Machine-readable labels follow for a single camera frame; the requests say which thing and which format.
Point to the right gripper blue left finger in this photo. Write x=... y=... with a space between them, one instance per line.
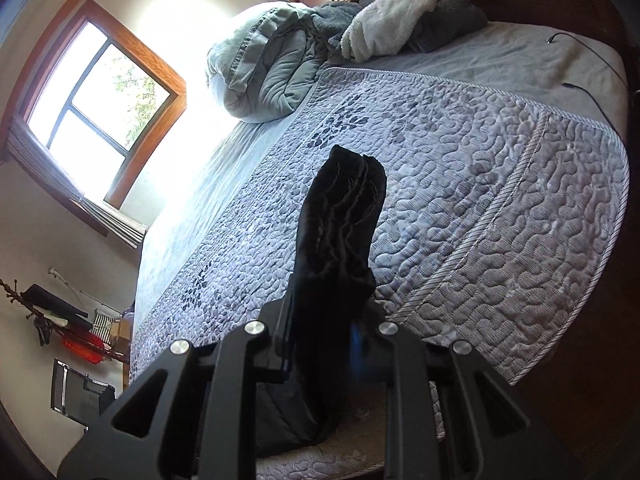
x=191 y=414

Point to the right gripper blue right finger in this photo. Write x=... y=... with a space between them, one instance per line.
x=449 y=414

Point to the black quilted pants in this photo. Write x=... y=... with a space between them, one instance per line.
x=330 y=284

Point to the cardboard box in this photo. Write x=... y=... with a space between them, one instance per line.
x=120 y=336

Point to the black chrome chair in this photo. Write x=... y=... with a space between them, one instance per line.
x=77 y=396

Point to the red hanging bag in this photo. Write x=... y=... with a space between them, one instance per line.
x=86 y=345

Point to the black hanging garment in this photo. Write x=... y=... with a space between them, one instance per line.
x=40 y=297

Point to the wooden coat rack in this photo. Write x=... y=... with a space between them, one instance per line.
x=46 y=325

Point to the purple quilted bedspread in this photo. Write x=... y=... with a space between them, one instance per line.
x=499 y=218

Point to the beige left curtain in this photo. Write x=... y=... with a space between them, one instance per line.
x=28 y=151

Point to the wooden framed left window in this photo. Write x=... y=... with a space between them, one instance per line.
x=97 y=98

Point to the grey-green folded comforter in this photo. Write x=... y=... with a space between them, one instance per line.
x=266 y=61

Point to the grey bed sheet mattress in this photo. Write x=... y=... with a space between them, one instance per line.
x=579 y=74

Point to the white fleece blanket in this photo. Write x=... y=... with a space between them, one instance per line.
x=382 y=28

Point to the white wire rack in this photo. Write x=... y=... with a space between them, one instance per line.
x=102 y=325

